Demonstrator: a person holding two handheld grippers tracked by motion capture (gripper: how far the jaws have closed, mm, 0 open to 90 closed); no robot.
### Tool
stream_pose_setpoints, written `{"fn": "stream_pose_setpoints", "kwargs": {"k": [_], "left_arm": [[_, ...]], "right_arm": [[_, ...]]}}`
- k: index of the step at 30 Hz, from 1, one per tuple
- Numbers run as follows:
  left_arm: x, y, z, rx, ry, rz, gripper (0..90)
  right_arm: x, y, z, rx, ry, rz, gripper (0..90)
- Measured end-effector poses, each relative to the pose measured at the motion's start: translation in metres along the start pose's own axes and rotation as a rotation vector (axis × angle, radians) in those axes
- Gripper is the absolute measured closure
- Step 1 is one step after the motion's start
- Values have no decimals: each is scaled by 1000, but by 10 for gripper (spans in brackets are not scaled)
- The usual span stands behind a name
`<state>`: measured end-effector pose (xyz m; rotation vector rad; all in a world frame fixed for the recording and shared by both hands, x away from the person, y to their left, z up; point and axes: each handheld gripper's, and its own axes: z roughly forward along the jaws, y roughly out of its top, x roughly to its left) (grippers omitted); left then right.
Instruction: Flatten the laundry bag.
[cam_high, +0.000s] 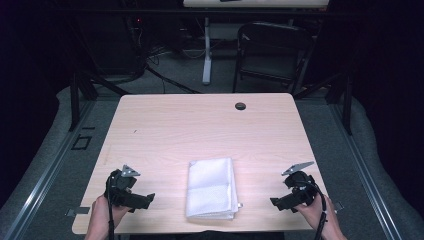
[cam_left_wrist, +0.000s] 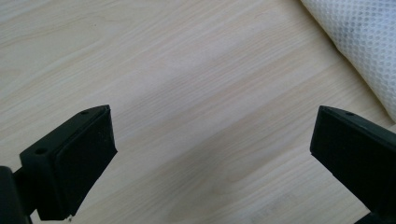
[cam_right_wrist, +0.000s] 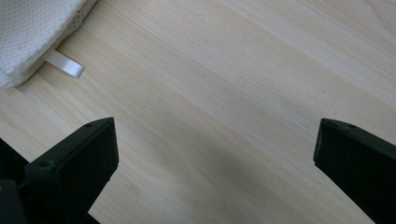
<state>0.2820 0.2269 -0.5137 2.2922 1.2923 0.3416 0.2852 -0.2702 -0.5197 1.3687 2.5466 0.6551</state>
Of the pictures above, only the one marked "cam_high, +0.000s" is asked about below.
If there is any white floor cable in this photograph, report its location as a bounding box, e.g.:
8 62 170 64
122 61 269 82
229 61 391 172
181 49 208 61

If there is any black metal frame stand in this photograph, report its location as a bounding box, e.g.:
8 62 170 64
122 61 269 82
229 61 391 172
292 70 355 136
67 68 132 133

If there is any person's right hand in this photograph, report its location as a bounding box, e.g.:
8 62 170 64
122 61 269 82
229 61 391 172
294 194 335 232

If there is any dark cabinet with red light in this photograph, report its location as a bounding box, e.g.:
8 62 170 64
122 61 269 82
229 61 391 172
75 13 145 75

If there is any white desk leg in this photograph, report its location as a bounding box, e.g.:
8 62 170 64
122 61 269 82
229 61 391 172
201 17 213 86

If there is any thick black floor cable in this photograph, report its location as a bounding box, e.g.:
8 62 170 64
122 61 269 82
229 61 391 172
144 64 202 95

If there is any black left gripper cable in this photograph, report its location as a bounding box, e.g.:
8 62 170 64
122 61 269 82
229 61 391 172
105 175 116 240

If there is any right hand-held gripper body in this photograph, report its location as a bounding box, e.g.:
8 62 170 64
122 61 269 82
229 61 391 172
281 161 318 207

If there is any aluminium floor rail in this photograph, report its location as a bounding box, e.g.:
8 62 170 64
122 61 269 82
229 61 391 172
327 102 405 240
0 99 97 240

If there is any white mesh laundry bag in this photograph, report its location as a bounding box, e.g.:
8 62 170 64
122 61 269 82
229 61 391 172
184 157 244 221

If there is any person's dark clothing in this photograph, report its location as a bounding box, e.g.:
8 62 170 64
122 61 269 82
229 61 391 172
129 229 285 240

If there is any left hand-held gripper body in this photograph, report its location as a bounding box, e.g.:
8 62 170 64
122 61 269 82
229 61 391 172
104 164 148 212

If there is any black horizontal frame bar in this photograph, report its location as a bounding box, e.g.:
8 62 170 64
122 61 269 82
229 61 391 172
49 7 355 18

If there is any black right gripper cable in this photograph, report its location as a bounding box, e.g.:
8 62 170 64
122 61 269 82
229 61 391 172
299 180 330 240

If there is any person's left hand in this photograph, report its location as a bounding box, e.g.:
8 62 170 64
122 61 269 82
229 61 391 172
90 194 133 228

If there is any black folding chair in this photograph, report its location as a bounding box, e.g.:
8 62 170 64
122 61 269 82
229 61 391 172
232 21 316 95

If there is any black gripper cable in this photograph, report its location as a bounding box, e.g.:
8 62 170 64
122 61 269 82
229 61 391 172
105 175 116 240
299 180 330 240

